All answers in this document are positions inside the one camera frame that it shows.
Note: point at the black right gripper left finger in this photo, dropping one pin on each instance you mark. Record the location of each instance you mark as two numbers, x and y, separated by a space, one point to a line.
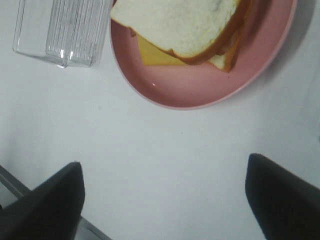
49 212

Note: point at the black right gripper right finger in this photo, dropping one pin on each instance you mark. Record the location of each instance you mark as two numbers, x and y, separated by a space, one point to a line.
285 206

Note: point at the bread slice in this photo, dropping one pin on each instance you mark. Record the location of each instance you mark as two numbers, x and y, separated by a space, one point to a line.
190 30
225 62

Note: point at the yellow cheese slice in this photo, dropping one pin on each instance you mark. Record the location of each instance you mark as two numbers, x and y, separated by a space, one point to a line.
152 56

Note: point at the bacon strip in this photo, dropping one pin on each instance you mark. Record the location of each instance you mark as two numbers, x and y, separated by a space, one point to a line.
133 33

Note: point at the pink round plate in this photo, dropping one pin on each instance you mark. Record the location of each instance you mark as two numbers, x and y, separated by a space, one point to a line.
196 86

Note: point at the clear plastic left tray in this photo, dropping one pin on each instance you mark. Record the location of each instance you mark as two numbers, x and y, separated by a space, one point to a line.
66 33

